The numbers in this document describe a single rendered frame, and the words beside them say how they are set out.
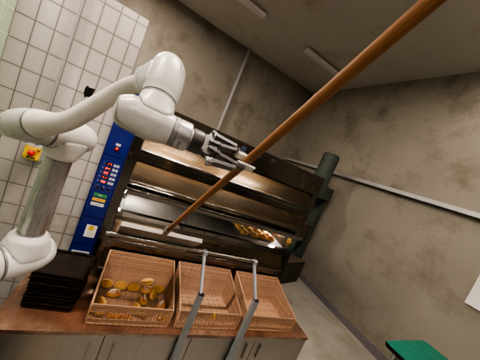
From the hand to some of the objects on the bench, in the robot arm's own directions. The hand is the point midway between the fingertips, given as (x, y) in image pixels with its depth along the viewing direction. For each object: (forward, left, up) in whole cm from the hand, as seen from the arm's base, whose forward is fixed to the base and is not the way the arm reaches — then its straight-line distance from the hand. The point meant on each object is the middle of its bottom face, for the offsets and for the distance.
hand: (245, 161), depth 77 cm
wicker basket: (+2, +96, -138) cm, 168 cm away
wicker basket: (+61, +95, -138) cm, 178 cm away
